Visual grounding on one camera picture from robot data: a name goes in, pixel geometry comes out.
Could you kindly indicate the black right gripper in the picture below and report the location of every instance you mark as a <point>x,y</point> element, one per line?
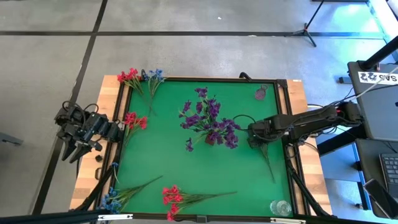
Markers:
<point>262,130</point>

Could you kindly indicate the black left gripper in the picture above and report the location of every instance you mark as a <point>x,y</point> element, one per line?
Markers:
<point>79,135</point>

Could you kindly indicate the blue artificial flower bunch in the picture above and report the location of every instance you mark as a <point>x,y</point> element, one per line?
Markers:
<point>154,75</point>
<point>266,158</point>
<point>113,199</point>

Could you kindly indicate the purple artificial flower bunch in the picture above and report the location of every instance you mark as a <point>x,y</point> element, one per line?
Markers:
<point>231,137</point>
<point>214,107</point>

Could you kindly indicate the red ribbed glass vase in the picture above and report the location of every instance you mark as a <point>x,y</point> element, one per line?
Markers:
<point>210,140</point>

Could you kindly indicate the red artificial flower bunch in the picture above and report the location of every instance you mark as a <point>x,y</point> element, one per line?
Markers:
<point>174,197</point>
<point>135,121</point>
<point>128,76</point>

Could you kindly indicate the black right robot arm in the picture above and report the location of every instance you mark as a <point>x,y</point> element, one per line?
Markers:
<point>311,121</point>

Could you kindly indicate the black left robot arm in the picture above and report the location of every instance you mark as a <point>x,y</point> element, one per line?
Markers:
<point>93,124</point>

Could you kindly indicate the purple ribbed glass vase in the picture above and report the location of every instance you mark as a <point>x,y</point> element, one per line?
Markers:
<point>260,94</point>

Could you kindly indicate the clear glass vase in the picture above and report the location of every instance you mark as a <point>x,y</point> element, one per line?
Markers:
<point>283,208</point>

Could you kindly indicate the small black block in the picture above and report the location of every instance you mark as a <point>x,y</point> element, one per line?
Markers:
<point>99,158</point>

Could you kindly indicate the small blue flower sprig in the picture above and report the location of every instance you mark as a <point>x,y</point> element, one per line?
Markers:
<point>115,165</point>

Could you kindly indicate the grey furniture foot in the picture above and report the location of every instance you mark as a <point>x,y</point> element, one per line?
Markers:
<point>9,139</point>

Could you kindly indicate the black crossbar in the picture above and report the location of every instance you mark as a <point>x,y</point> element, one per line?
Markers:
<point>46,217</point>

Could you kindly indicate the green table mat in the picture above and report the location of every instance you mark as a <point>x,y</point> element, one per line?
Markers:
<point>174,161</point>

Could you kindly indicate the black tripod stand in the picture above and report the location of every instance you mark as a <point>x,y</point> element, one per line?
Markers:
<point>306,31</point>

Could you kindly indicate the black laptop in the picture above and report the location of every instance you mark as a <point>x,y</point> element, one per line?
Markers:
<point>370,155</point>

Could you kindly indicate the grey computer case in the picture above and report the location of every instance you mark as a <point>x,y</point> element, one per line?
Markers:
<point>379,109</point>

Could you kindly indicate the black smartphone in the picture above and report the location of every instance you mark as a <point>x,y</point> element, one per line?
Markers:
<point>377,196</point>

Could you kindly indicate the black pole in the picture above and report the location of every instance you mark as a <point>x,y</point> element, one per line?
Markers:
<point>381,53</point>

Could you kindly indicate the black aluminium table frame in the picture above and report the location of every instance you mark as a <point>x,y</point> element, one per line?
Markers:
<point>217,80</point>

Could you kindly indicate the silver frame bracket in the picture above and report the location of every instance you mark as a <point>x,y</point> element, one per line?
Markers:
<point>287,221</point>
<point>115,217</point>

